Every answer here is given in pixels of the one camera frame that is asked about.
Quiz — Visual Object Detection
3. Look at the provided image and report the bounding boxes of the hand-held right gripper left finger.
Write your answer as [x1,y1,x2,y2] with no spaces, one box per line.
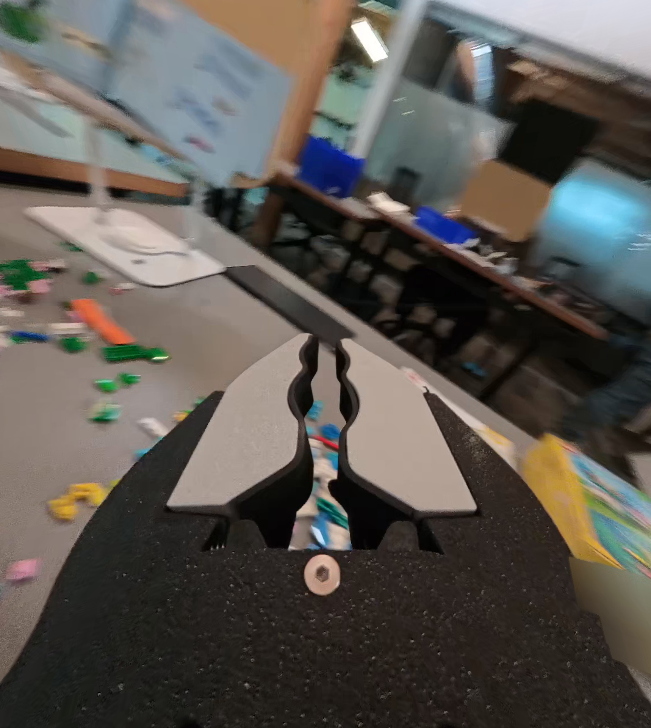
[166,334,318,549]

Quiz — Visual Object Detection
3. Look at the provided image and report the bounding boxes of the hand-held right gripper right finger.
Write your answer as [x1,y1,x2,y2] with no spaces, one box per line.
[328,338,479,549]

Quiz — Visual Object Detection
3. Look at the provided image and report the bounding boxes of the green rectangular lego plate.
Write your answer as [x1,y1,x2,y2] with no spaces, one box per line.
[101,344,170,364]

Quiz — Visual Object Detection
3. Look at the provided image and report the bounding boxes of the orange lego piece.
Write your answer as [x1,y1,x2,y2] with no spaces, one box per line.
[70,298,136,346]

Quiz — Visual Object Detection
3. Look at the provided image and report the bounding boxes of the yellow lego piece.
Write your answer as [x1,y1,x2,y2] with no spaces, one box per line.
[47,482,113,521]

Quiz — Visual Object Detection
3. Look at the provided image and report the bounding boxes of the yellow lego box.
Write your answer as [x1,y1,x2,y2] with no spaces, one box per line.
[521,435,651,604]

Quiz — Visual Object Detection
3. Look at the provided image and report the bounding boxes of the large green lego plate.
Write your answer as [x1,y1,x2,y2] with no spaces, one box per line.
[0,259,48,291]

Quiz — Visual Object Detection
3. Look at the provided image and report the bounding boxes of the scattered small lego pieces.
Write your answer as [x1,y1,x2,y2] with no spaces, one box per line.
[0,239,355,612]

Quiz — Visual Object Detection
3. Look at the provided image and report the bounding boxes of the long background table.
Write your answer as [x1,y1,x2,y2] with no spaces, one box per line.
[269,173,610,342]

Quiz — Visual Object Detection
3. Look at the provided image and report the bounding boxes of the wooden book stand white base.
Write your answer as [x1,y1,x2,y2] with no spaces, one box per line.
[0,0,355,288]

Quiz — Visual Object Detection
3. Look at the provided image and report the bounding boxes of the small blue storage bin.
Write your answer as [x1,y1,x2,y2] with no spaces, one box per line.
[416,206,477,244]

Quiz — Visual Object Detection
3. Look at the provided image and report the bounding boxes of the cardboard box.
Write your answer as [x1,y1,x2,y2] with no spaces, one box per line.
[462,159,554,242]

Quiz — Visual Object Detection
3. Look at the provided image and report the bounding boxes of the large blue storage bin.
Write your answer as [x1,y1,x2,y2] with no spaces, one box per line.
[297,135,366,199]

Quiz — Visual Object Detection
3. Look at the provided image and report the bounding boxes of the black monitor screen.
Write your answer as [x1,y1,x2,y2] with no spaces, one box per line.
[499,99,599,183]

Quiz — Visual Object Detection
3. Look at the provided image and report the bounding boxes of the open instruction booklet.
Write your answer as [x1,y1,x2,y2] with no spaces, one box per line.
[0,0,293,185]

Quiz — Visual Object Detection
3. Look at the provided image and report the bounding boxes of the ceiling light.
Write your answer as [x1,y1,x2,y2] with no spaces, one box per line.
[351,17,389,62]

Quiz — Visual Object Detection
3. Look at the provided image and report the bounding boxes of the black table cable cover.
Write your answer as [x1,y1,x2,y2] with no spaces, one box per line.
[226,264,355,345]

